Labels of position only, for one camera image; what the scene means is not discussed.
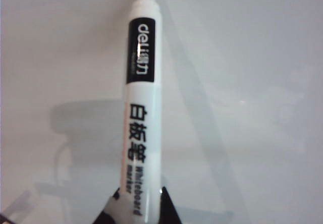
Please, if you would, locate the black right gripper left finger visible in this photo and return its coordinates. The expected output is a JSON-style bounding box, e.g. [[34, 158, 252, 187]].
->
[[92, 187, 121, 224]]

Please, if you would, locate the white whiteboard marker pen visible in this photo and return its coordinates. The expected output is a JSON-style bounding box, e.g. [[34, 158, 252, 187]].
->
[[118, 0, 168, 224]]

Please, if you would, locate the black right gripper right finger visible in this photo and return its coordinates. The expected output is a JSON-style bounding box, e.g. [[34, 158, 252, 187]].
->
[[156, 186, 183, 224]]

